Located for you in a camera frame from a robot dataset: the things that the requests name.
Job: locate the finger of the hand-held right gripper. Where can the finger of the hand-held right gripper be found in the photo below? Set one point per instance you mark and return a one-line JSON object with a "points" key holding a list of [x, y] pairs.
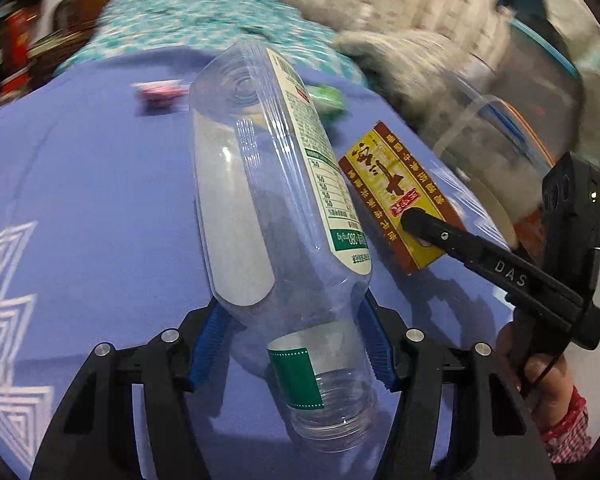
{"points": [[480, 255]]}

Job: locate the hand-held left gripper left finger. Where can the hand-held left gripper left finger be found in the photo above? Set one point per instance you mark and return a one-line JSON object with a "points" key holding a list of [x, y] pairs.
{"points": [[210, 345]]}

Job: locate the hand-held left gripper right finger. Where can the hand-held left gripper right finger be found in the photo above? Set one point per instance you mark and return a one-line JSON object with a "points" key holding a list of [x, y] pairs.
{"points": [[377, 345]]}

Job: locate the yellow brown cardboard box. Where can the yellow brown cardboard box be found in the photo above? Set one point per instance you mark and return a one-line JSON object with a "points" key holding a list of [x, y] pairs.
{"points": [[385, 185]]}

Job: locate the clear plastic bottle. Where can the clear plastic bottle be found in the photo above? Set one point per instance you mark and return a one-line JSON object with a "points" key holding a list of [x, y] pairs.
{"points": [[280, 220]]}

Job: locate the person's right forearm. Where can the person's right forearm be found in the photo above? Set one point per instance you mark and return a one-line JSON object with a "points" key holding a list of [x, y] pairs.
{"points": [[565, 430]]}

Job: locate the person's right hand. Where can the person's right hand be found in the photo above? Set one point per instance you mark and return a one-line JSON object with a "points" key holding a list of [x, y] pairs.
{"points": [[545, 380]]}

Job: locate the clear plastic storage box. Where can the clear plastic storage box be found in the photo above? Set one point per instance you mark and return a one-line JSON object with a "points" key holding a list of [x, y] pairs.
{"points": [[510, 125]]}

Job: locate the blue printed cloth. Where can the blue printed cloth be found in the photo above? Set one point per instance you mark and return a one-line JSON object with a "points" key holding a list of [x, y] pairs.
{"points": [[105, 185]]}

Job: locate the grey patterned blanket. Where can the grey patterned blanket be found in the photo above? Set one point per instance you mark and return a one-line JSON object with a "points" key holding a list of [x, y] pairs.
{"points": [[405, 65]]}

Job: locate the green crumpled packet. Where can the green crumpled packet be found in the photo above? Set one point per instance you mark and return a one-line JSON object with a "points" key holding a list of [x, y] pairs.
{"points": [[327, 101]]}

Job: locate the pink candy wrapper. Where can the pink candy wrapper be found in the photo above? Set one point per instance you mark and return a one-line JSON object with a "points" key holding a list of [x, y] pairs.
{"points": [[160, 93]]}

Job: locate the teal patterned quilt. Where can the teal patterned quilt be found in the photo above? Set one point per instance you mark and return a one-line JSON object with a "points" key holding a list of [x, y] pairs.
{"points": [[205, 15]]}

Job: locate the red bag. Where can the red bag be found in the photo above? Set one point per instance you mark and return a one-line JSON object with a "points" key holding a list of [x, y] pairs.
{"points": [[15, 50]]}

